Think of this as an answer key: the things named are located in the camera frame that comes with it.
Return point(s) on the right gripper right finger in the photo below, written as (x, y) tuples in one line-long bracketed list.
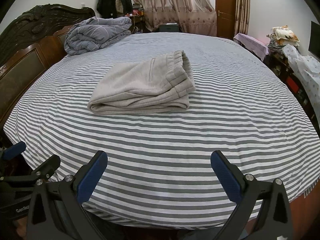
[(274, 220)]

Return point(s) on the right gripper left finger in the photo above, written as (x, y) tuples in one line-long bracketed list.
[(56, 211)]

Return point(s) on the grey sweat pants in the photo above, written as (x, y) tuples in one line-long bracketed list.
[(160, 84)]

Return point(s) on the grey white striped bed sheet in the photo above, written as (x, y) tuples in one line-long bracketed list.
[(159, 169)]

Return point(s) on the dark wooden headboard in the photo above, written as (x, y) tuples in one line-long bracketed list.
[(30, 45)]

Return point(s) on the white dotted cover cloth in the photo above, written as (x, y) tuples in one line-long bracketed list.
[(306, 68)]

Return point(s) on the folded blue grey duvet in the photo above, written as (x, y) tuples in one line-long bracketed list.
[(96, 33)]

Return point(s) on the lilac cloth covered table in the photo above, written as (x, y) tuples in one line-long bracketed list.
[(255, 46)]

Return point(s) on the black hanging jacket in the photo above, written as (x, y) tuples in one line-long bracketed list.
[(107, 8)]

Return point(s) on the striped brown side curtain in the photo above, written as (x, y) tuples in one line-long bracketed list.
[(242, 15)]

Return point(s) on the black box by curtain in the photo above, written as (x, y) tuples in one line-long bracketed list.
[(169, 27)]

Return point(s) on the brown wooden door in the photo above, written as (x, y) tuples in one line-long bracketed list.
[(225, 10)]

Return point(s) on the floral pink curtain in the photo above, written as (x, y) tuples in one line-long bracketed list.
[(193, 16)]

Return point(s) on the black wall television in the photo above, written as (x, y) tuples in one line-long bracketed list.
[(314, 44)]

